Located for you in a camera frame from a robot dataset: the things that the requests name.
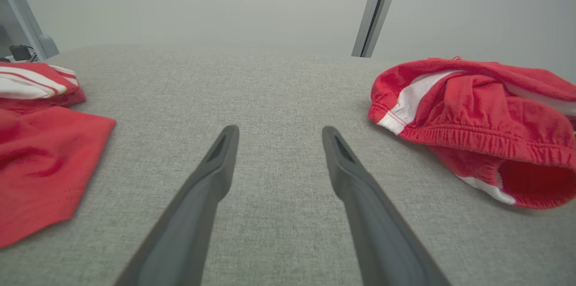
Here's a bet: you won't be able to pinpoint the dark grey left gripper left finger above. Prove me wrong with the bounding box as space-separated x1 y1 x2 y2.
115 125 239 286

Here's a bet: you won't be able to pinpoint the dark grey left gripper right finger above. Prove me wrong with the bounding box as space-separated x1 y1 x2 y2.
322 126 452 286

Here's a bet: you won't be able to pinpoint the red basketball jersey white sleeves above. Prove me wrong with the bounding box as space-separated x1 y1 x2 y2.
0 61 117 249

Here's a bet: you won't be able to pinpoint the red shorts white side stripes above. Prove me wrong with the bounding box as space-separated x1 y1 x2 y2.
368 56 576 210

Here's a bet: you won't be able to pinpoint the grey fabric sofa cushion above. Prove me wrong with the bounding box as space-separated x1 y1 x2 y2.
0 43 576 286

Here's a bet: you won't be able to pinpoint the black power adapter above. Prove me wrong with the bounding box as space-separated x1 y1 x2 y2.
8 44 34 62

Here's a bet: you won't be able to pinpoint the grey wheeled stand leg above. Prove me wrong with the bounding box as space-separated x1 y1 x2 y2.
0 0 60 60

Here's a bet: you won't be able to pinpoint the grey metal partition post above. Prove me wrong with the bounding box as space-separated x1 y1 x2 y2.
351 0 405 58

